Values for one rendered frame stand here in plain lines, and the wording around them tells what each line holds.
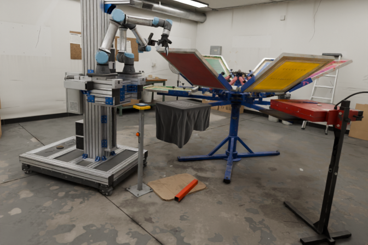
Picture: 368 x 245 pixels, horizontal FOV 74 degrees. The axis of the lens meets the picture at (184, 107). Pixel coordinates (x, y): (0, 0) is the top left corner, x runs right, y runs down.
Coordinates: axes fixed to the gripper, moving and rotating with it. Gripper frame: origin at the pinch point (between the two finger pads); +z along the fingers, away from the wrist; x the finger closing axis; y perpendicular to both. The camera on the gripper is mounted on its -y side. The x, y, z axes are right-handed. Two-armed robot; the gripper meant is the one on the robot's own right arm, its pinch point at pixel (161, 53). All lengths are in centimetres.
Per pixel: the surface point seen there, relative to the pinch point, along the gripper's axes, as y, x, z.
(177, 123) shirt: -14, -34, 64
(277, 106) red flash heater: -95, -77, 22
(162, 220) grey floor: -45, -15, 151
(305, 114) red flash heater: -128, -58, 27
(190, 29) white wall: 380, -399, -220
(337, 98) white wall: -58, -476, -71
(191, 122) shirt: -21, -47, 59
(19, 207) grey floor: 58, 69, 177
